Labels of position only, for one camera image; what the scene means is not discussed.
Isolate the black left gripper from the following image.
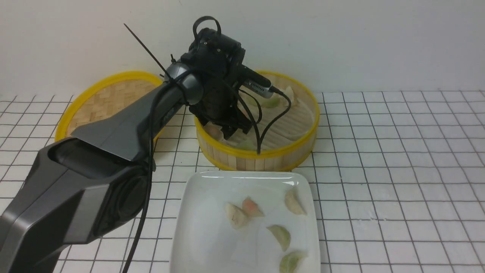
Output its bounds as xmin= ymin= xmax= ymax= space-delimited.
xmin=180 ymin=28 xmax=253 ymax=139

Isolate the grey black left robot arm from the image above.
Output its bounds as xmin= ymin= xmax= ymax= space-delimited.
xmin=1 ymin=28 xmax=252 ymax=273

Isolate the pink dumpling on plate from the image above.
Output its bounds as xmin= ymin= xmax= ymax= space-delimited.
xmin=242 ymin=197 xmax=264 ymax=218

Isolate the white dumpling on plate right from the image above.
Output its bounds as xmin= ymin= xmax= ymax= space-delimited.
xmin=284 ymin=187 xmax=306 ymax=215

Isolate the white dumpling on plate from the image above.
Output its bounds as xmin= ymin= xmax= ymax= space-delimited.
xmin=225 ymin=203 xmax=250 ymax=230
xmin=284 ymin=187 xmax=306 ymax=215

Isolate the white dumpling on plate left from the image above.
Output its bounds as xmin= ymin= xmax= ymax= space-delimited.
xmin=225 ymin=203 xmax=250 ymax=230

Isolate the white square plate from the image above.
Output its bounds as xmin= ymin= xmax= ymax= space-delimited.
xmin=170 ymin=171 xmax=321 ymax=273

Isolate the green dumpling on plate middle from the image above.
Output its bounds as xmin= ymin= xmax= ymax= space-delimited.
xmin=267 ymin=225 xmax=291 ymax=252

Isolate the green dumpling on plate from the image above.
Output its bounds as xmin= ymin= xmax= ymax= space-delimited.
xmin=279 ymin=251 xmax=307 ymax=273
xmin=267 ymin=225 xmax=291 ymax=252

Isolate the green dumpling on plate bottom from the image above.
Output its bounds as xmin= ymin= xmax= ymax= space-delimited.
xmin=279 ymin=251 xmax=307 ymax=273

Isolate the green dumpling steamer back right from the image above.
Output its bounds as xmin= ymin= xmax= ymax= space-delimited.
xmin=259 ymin=95 xmax=280 ymax=108

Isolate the green dumpling steamer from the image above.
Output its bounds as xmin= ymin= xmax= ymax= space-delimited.
xmin=259 ymin=95 xmax=280 ymax=108
xmin=235 ymin=139 xmax=257 ymax=151

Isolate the white dumpling in steamer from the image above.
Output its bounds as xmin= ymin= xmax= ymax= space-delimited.
xmin=283 ymin=85 xmax=297 ymax=106

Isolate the green dumpling steamer front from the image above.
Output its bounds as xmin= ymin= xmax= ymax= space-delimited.
xmin=235 ymin=139 xmax=257 ymax=151

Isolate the yellow rimmed bamboo steamer basket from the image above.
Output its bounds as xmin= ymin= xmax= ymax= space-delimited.
xmin=194 ymin=71 xmax=320 ymax=171

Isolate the yellow rimmed bamboo steamer lid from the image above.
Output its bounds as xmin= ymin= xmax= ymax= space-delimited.
xmin=54 ymin=71 xmax=162 ymax=141

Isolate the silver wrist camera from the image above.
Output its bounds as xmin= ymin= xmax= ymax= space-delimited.
xmin=240 ymin=65 xmax=274 ymax=99

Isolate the black cable tie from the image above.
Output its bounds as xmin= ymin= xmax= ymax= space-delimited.
xmin=123 ymin=23 xmax=173 ymax=82

